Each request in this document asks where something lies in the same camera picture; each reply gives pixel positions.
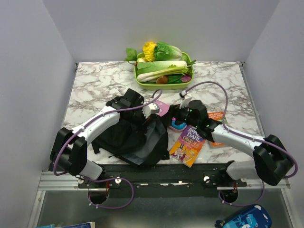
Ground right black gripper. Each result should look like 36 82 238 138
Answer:
160 101 200 128

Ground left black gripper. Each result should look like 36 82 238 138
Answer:
126 107 151 133

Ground pink pencil case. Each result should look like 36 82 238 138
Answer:
154 100 187 132

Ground black student backpack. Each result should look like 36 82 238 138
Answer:
92 114 170 166

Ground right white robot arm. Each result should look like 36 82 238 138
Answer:
168 100 295 186

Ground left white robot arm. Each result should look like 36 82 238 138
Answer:
50 89 157 188

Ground green vegetable tray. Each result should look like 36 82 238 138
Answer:
134 52 196 90

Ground Roald Dahl Charlie book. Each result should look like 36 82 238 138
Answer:
169 126 205 167

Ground orange 78-Storey Treehouse book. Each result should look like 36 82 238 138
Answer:
208 111 225 148

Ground green celery stalks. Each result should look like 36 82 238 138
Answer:
137 66 192 83

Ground long white green cabbage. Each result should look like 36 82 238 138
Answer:
136 61 188 75

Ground green leaf sprig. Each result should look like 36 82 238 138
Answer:
124 47 137 62

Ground green lettuce head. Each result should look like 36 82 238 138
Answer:
153 42 182 61

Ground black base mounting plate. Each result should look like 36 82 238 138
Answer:
78 163 247 198

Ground yellow flower vegetable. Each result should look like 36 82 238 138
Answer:
142 42 156 62

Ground blue pencil case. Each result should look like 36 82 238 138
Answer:
214 204 272 228

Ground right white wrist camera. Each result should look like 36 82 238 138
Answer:
179 90 192 109

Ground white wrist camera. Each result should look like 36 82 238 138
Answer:
142 103 160 119
179 90 192 109

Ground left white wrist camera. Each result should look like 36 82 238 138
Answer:
142 103 160 119

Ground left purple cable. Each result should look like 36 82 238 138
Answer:
52 89 163 209

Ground aluminium rail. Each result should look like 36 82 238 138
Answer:
38 169 291 191

